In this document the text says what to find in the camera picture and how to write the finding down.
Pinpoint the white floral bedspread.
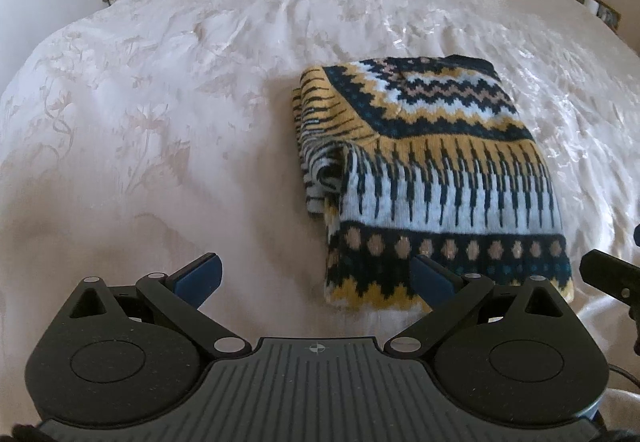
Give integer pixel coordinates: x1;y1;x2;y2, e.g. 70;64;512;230
0;0;640;375

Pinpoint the patterned knit sweater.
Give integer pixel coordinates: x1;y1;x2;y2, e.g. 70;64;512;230
291;54;575;314

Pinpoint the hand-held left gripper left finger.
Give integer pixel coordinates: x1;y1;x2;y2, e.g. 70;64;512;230
65;252;254;359

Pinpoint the gold photo frame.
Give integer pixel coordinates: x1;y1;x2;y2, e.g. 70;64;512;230
596;0;623;29

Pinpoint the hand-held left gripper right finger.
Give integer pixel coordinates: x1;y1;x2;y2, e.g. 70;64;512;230
384;254;577;359

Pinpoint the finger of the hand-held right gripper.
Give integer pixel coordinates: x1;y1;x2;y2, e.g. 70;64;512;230
579;249;640;311

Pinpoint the black cable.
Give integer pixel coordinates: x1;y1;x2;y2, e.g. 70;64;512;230
607;363;640;394

